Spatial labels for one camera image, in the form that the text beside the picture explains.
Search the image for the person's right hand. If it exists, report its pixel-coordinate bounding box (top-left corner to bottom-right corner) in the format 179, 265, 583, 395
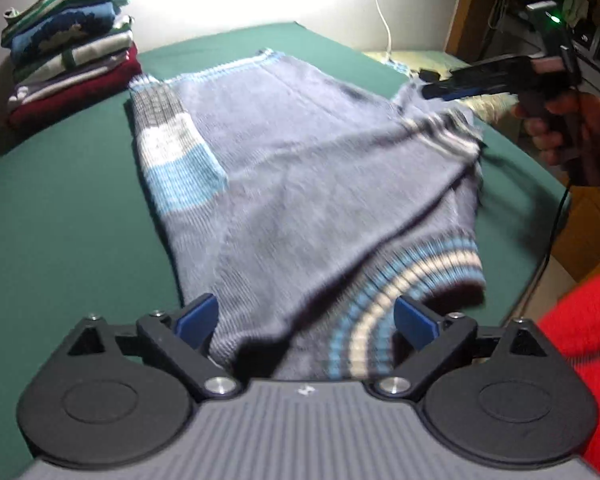
512, 92, 600, 187

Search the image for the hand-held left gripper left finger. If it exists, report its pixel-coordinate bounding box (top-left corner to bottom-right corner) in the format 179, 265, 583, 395
62, 292, 241, 403

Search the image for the red garment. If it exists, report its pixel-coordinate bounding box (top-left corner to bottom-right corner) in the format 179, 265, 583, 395
537, 265, 600, 480

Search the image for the white cable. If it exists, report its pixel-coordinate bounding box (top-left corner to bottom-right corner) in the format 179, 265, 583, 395
372, 0, 394, 63

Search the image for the green table cloth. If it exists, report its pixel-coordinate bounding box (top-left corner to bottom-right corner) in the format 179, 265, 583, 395
0, 20, 573, 461

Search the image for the dark red folded sweater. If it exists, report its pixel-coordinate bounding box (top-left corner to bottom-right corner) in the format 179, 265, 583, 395
7, 42, 143, 131

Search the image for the pale lavender folded garment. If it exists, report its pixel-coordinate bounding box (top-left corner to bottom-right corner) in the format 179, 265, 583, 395
7, 55, 131, 112

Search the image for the printed bed sheet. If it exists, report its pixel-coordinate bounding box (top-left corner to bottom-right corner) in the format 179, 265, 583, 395
362, 50, 521, 136

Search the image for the grey blue knit sweater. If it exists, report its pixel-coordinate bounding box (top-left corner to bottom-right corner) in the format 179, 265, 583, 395
127, 47, 486, 381

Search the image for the blue patterned folded sweater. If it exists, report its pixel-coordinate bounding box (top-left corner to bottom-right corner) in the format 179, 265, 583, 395
10, 2, 118, 63

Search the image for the wooden cabinet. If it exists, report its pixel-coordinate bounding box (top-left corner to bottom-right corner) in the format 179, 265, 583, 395
550, 180, 600, 281

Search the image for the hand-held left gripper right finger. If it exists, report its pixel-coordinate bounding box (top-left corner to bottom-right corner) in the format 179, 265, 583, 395
365, 295, 556, 403

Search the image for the wooden door frame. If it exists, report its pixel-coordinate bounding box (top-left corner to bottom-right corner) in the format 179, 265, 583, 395
445, 0, 511, 61

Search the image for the green and white folded garment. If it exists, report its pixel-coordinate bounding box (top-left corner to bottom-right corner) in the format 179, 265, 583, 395
12, 15, 133, 83

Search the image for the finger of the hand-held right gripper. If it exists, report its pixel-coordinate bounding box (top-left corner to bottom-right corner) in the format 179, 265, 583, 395
420, 55, 537, 102

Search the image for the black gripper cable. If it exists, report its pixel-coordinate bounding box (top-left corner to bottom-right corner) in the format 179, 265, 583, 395
500, 170, 578, 331

